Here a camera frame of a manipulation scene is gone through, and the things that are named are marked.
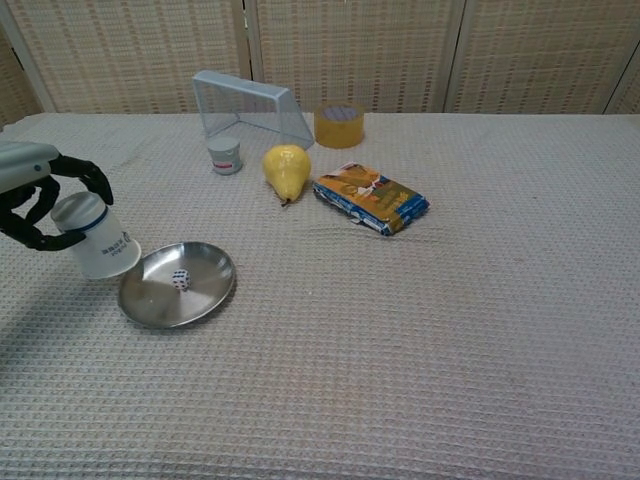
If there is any orange blue snack packet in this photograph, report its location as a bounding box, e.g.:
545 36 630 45
312 160 431 238

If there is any yellowish packing tape roll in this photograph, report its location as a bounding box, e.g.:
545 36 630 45
313 102 366 150

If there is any white paper cup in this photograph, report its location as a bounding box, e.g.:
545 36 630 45
49 192 143 280

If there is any yellow pear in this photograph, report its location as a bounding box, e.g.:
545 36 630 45
262 143 313 207

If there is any white metal mesh stand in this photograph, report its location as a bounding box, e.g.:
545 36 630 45
192 70 316 152

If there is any beige waffle tablecloth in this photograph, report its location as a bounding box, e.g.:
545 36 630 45
0 112 640 480

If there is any silver metal plate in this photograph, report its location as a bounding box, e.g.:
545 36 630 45
117 241 237 330

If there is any woven bamboo folding screen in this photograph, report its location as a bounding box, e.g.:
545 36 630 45
0 0 640 129

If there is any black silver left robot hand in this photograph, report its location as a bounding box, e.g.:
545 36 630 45
0 141 115 251

